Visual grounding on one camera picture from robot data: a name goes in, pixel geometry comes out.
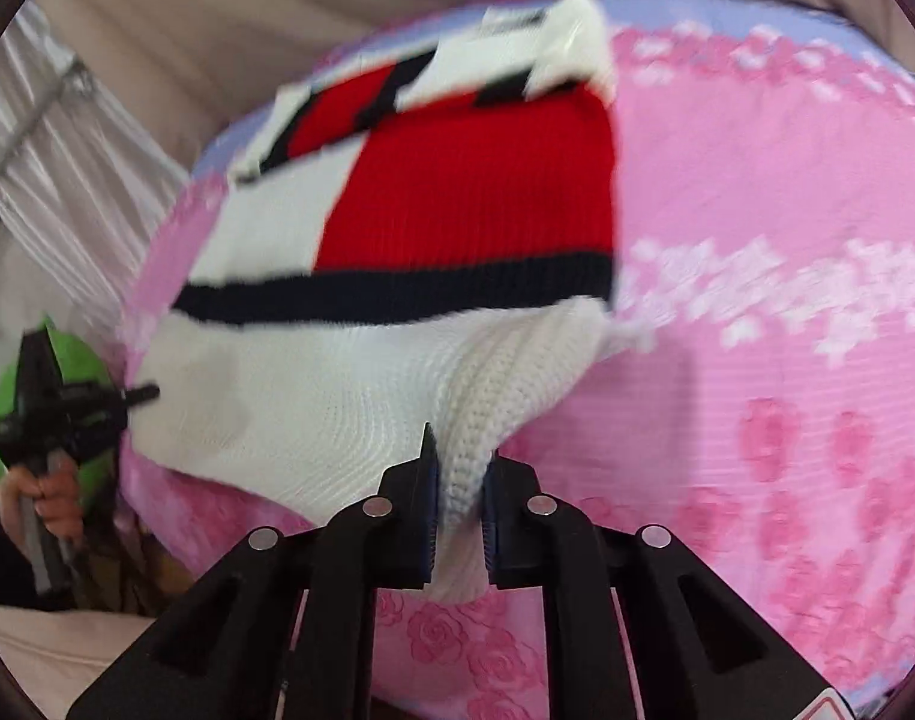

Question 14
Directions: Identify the white curtain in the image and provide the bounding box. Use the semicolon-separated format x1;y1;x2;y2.
0;0;194;331

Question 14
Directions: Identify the white red navy knit sweater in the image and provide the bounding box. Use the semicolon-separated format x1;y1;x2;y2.
125;0;659;605

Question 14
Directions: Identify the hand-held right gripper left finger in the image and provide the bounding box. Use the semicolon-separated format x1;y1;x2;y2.
65;422;445;720

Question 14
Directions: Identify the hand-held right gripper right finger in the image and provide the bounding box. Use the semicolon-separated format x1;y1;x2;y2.
479;452;857;720

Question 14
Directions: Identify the beige upholstered headboard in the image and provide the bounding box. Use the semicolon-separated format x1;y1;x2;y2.
33;0;915;173

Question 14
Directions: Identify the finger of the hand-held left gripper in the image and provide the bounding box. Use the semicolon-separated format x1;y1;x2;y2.
0;382;161;467
16;328;67;407

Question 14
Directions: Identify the person's left hand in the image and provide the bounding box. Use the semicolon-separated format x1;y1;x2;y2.
0;456;85;542

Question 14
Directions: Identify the beige cloth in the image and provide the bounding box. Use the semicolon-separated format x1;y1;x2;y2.
0;600;154;720

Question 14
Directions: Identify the pink floral blanket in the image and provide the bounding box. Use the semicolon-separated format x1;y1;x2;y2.
116;0;915;720

